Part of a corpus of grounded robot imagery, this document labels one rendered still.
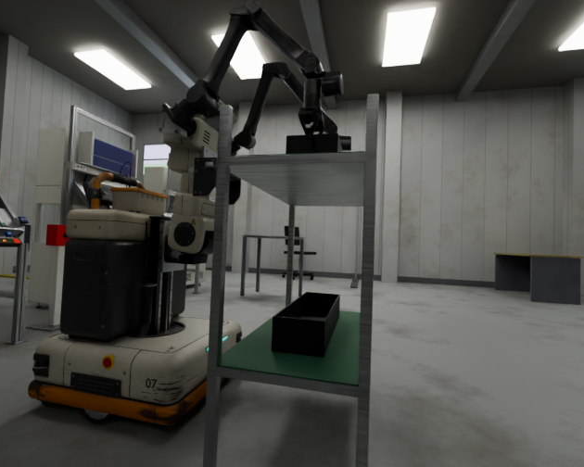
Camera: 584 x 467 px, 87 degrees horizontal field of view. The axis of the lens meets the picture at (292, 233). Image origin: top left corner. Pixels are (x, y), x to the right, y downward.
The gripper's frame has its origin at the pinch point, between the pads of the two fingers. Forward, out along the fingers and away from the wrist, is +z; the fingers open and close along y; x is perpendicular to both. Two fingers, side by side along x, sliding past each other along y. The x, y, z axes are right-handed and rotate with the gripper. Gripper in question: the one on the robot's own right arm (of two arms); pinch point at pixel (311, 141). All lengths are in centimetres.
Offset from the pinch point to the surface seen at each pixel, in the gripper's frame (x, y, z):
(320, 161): -5.4, -17.1, 11.9
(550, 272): -280, 424, 64
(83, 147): 247, 141, -57
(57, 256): 211, 90, 45
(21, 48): 552, 289, -294
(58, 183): 263, 130, -21
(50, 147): 275, 130, -55
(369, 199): -18.3, -17.2, 22.3
